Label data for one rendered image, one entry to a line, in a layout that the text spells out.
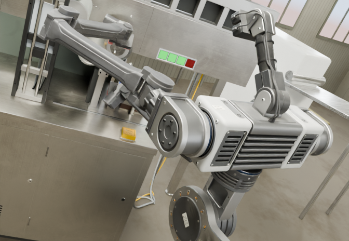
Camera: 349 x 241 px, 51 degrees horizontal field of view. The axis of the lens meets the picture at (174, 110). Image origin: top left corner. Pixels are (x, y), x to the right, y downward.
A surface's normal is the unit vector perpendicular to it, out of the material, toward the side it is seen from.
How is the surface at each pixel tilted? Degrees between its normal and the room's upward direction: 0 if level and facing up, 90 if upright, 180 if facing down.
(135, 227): 0
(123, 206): 90
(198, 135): 63
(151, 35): 90
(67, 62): 90
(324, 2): 90
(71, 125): 0
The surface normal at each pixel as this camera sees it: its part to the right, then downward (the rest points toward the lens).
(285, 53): -0.82, -0.07
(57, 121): 0.35, -0.84
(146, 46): 0.11, 0.47
